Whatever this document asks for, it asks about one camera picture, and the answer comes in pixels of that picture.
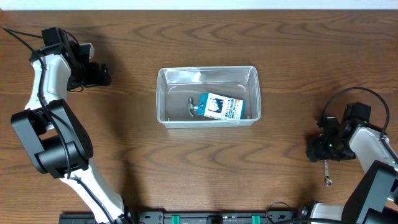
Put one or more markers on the silver combination wrench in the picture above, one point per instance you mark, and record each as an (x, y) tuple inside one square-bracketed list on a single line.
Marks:
[(328, 180)]

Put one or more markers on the clear plastic container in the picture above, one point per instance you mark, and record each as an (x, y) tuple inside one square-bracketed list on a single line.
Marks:
[(176, 85)]

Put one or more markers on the blue white screwdriver box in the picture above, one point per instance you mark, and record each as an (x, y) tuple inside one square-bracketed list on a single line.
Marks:
[(220, 107)]

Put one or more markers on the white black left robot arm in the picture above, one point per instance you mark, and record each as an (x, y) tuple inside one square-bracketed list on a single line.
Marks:
[(54, 139)]

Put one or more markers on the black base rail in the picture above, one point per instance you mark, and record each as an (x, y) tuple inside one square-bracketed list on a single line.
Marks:
[(212, 218)]

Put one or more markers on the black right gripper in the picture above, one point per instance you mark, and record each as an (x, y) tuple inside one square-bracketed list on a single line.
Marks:
[(315, 149)]

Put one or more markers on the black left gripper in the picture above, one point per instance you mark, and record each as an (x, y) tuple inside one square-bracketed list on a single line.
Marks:
[(101, 74)]

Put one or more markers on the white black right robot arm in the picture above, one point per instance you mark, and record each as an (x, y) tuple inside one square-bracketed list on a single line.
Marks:
[(354, 137)]

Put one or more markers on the small steel claw hammer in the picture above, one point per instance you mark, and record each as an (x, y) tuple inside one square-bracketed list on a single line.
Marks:
[(192, 108)]

